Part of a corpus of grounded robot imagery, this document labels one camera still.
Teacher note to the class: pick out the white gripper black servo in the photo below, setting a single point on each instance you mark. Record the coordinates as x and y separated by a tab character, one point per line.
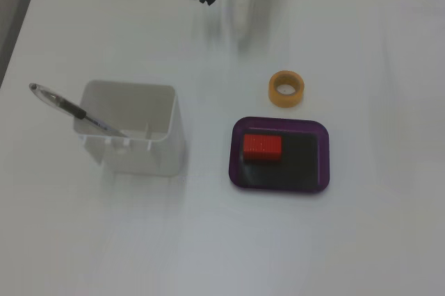
242	1

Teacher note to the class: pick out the red rectangular cube block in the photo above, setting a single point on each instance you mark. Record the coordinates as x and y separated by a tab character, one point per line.
262	146

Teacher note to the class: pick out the purple rectangular tray box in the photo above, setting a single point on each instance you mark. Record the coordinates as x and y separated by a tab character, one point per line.
299	167

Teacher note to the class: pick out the yellow tape roll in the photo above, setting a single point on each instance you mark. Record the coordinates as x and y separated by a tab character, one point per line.
276	96

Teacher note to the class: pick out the white plastic container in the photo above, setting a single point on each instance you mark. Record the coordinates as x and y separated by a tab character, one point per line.
139	153

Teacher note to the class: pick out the black clear ballpoint pen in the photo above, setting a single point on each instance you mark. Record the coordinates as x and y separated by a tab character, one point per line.
66	104

